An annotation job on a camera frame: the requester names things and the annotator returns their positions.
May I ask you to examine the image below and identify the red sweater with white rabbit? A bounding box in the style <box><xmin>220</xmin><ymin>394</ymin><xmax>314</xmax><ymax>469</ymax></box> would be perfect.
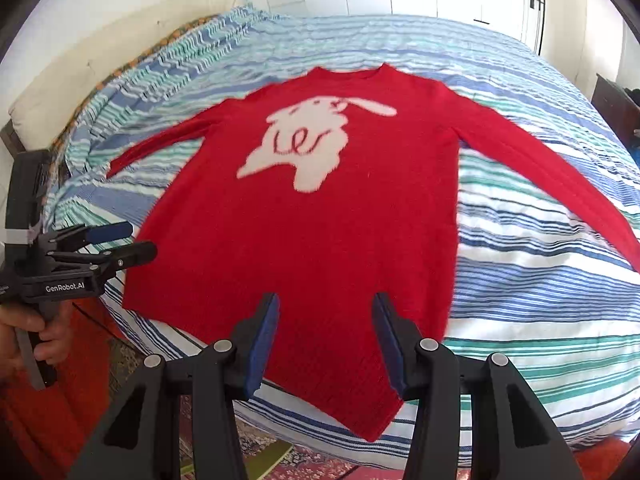
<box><xmin>111</xmin><ymin>65</ymin><xmax>639</xmax><ymax>441</ymax></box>

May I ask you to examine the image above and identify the person's left hand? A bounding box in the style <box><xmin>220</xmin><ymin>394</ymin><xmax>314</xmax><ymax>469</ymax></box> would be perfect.
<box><xmin>0</xmin><ymin>299</ymin><xmax>76</xmax><ymax>386</ymax></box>

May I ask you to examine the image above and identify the patterned red rug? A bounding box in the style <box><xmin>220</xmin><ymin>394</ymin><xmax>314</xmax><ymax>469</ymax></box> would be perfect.
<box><xmin>106</xmin><ymin>339</ymin><xmax>362</xmax><ymax>480</ymax></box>

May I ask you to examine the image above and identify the orange patterned bedsheet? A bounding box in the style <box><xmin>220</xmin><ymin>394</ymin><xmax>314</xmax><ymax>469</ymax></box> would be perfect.
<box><xmin>49</xmin><ymin>14</ymin><xmax>216</xmax><ymax>155</ymax></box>

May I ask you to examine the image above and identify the orange red blanket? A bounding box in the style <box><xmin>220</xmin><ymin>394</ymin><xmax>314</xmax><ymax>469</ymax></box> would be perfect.
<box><xmin>1</xmin><ymin>299</ymin><xmax>119</xmax><ymax>479</ymax></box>

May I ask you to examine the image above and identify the green book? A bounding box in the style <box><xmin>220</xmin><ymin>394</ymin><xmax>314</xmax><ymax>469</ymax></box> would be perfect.
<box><xmin>179</xmin><ymin>437</ymin><xmax>293</xmax><ymax>479</ymax></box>

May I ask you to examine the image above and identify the cream padded headboard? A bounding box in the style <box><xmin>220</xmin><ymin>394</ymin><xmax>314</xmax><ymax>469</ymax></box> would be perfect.
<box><xmin>9</xmin><ymin>0</ymin><xmax>240</xmax><ymax>150</ymax></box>

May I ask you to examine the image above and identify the blue green striped bedspread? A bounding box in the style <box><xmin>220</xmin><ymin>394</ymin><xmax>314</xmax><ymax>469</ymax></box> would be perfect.
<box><xmin>46</xmin><ymin>6</ymin><xmax>639</xmax><ymax>468</ymax></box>

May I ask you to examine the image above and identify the dark wooden nightstand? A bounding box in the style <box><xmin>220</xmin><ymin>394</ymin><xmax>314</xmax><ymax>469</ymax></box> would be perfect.
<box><xmin>591</xmin><ymin>74</ymin><xmax>639</xmax><ymax>162</ymax></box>

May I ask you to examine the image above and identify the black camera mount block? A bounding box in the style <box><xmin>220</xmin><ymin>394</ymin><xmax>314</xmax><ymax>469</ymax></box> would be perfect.
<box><xmin>3</xmin><ymin>150</ymin><xmax>52</xmax><ymax>266</ymax></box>

